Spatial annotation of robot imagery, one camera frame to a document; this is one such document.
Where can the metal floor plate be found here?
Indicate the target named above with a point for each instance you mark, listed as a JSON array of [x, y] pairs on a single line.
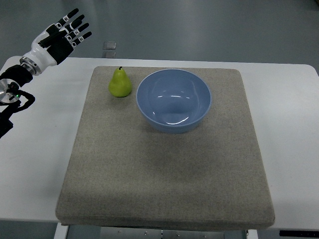
[[109, 45]]

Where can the green pear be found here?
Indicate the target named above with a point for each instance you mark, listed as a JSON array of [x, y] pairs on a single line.
[[120, 85]]

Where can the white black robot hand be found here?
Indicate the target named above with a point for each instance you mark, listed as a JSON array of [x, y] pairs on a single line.
[[55, 43]]

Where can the blue bowl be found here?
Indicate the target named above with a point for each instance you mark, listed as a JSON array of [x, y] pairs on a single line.
[[173, 100]]

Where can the grey felt mat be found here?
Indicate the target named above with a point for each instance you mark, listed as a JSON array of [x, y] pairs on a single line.
[[124, 173]]

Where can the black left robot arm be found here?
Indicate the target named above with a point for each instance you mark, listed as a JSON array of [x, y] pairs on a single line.
[[11, 95]]

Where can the metal table frame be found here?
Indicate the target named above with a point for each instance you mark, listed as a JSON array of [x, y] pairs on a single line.
[[94, 232]]

